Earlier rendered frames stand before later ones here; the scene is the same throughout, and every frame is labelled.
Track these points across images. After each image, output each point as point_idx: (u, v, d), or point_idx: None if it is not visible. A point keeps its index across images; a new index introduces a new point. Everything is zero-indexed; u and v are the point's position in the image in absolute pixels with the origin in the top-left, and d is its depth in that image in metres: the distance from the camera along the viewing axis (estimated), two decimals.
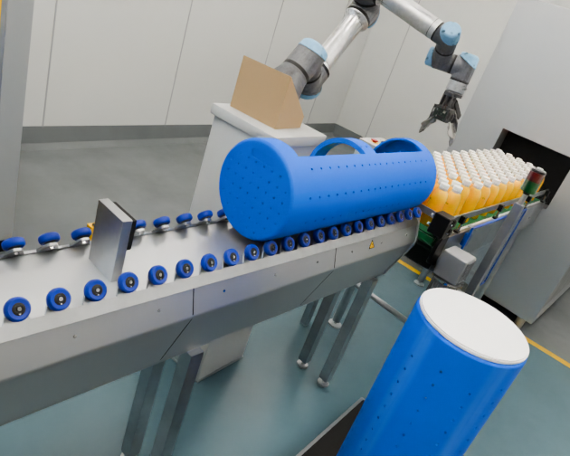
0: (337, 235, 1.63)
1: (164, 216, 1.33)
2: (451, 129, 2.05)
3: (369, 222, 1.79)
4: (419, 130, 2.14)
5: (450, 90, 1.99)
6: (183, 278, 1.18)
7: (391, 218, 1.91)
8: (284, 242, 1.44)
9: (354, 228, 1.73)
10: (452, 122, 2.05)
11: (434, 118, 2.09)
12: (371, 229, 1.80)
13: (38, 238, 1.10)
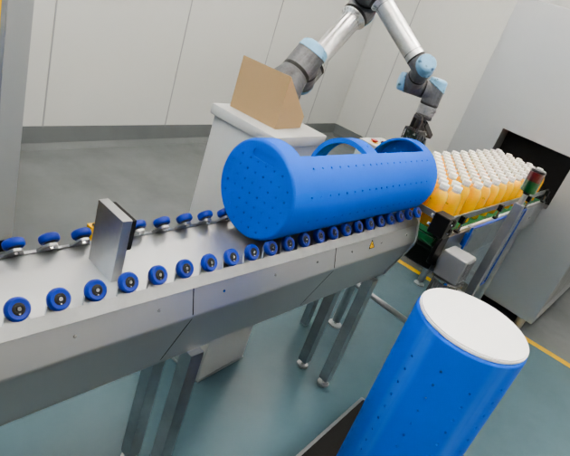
0: (337, 237, 1.63)
1: (164, 216, 1.33)
2: None
3: (369, 221, 1.79)
4: None
5: (419, 113, 2.08)
6: (183, 278, 1.18)
7: (391, 218, 1.91)
8: (284, 239, 1.45)
9: (354, 225, 1.73)
10: None
11: None
12: (370, 229, 1.79)
13: (38, 238, 1.10)
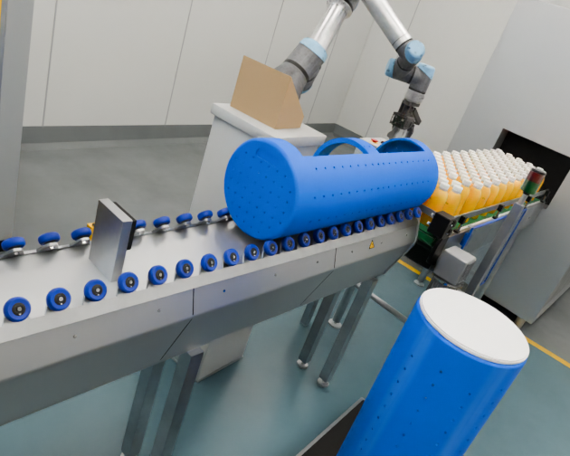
0: (335, 237, 1.62)
1: (164, 216, 1.33)
2: (404, 137, 2.18)
3: (370, 220, 1.79)
4: None
5: (407, 99, 2.10)
6: (183, 278, 1.18)
7: (391, 218, 1.91)
8: (286, 236, 1.45)
9: (354, 223, 1.73)
10: (408, 130, 2.17)
11: (397, 128, 2.20)
12: (368, 227, 1.78)
13: (38, 238, 1.10)
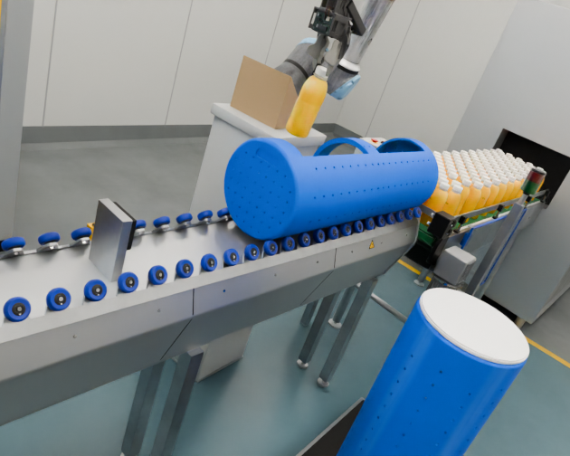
0: (335, 237, 1.62)
1: (164, 216, 1.33)
2: (337, 52, 1.29)
3: (370, 220, 1.79)
4: (313, 68, 1.35)
5: None
6: (183, 278, 1.18)
7: (391, 218, 1.91)
8: (286, 236, 1.45)
9: (354, 223, 1.73)
10: (341, 41, 1.28)
11: (325, 38, 1.31)
12: (368, 227, 1.78)
13: (38, 238, 1.10)
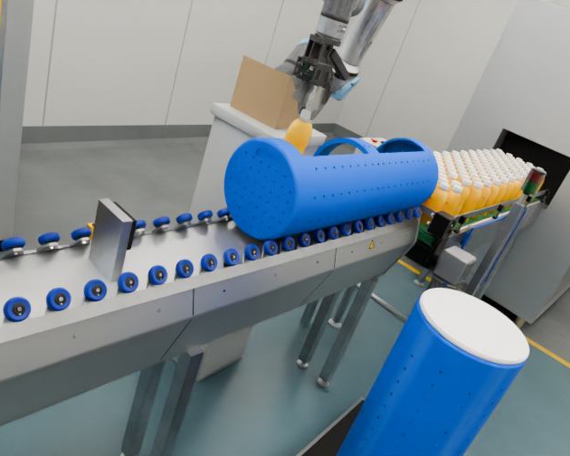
0: (335, 237, 1.62)
1: (164, 216, 1.33)
2: (320, 98, 1.34)
3: (370, 220, 1.79)
4: (298, 111, 1.40)
5: (318, 32, 1.26)
6: (183, 278, 1.18)
7: (391, 218, 1.91)
8: (286, 236, 1.45)
9: (354, 223, 1.73)
10: (325, 88, 1.33)
11: (309, 83, 1.36)
12: (368, 227, 1.78)
13: (38, 238, 1.10)
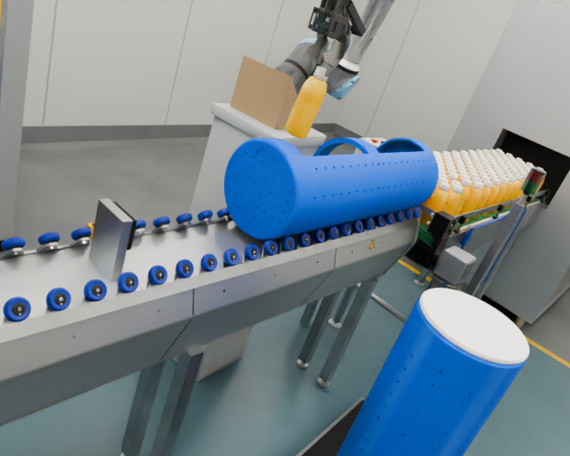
0: (335, 237, 1.62)
1: (164, 216, 1.33)
2: (336, 52, 1.29)
3: (370, 220, 1.79)
4: (312, 68, 1.35)
5: None
6: (183, 278, 1.18)
7: (391, 218, 1.91)
8: (286, 236, 1.45)
9: (354, 223, 1.73)
10: (341, 42, 1.28)
11: (324, 39, 1.31)
12: (368, 227, 1.78)
13: (38, 238, 1.10)
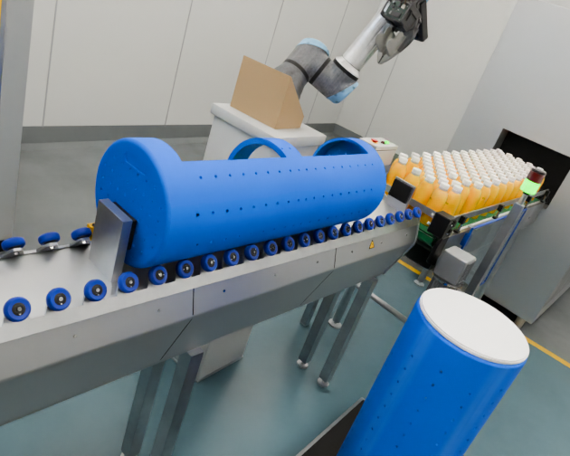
0: (333, 236, 1.62)
1: None
2: (397, 43, 1.31)
3: (370, 226, 1.79)
4: (377, 60, 1.34)
5: None
6: (175, 267, 1.17)
7: (392, 219, 1.91)
8: (289, 235, 1.46)
9: (356, 220, 1.74)
10: (406, 35, 1.30)
11: (392, 32, 1.32)
12: (374, 223, 1.81)
13: (38, 238, 1.10)
